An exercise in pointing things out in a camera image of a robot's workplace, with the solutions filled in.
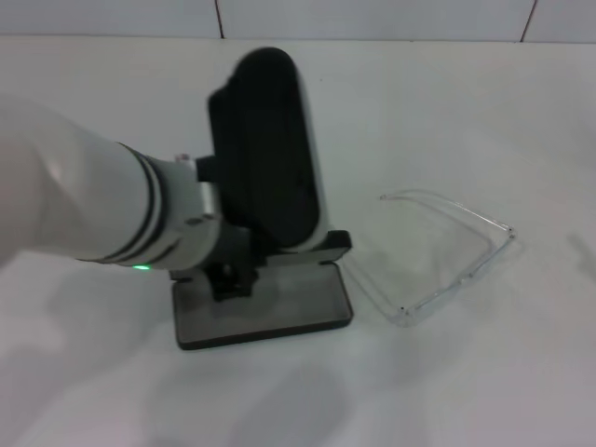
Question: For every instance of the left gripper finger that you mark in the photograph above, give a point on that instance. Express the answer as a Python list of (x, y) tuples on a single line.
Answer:
[(235, 286)]

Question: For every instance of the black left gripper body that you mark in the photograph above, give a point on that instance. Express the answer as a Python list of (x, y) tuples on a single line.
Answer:
[(230, 247)]

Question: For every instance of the black glasses case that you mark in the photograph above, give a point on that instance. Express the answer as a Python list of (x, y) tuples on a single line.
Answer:
[(261, 316)]

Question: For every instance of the clear white glasses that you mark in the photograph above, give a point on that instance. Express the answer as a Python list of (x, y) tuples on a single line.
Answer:
[(442, 292)]

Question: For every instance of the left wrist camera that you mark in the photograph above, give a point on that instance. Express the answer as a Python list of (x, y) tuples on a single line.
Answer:
[(265, 149)]

